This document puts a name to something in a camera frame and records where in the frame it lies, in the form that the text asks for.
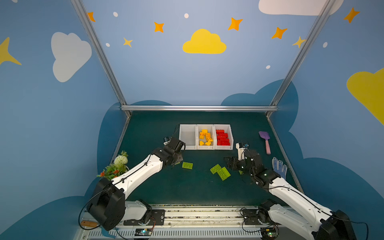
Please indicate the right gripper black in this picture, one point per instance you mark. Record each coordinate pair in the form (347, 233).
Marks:
(237, 163)

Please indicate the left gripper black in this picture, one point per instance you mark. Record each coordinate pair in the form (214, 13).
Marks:
(179, 149)

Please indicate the green large lego brick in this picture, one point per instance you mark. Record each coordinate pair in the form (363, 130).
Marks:
(223, 173)

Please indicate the red lego brick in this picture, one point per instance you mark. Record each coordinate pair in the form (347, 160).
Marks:
(222, 138)

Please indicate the green lego brick angled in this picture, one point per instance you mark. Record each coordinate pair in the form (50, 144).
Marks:
(215, 169)

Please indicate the orange-yellow small lego cube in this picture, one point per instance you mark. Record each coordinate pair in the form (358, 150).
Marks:
(205, 138)

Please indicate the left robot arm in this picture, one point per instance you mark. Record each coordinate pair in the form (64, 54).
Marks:
(108, 205)

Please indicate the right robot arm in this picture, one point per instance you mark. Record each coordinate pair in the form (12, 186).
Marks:
(304, 216)

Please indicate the left white bin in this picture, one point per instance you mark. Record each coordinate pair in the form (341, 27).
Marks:
(189, 135)

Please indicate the white bin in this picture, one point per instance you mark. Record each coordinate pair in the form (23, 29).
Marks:
(210, 129)
(227, 129)
(189, 135)

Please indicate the blue white patterned glove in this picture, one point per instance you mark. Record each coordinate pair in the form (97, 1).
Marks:
(279, 167)

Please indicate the purple pink toy spatula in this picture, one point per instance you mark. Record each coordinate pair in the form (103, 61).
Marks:
(266, 137)

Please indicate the middle white bin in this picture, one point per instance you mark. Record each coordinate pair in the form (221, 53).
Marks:
(210, 129)

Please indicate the right white bin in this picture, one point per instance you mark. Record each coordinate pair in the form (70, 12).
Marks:
(227, 129)

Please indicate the potted flower plant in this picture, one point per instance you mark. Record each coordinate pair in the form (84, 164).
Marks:
(117, 168)

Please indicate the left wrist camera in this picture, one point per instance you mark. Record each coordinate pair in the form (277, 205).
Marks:
(167, 140)

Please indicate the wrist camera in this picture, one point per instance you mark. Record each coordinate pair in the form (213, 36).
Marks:
(167, 140)
(241, 148)

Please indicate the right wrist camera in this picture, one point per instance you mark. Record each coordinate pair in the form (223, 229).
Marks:
(241, 148)

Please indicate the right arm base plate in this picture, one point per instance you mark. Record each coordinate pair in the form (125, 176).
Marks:
(256, 217)

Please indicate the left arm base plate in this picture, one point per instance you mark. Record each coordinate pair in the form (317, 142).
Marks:
(153, 217)

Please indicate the aluminium rail frame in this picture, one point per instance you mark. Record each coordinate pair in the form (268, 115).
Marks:
(182, 222)

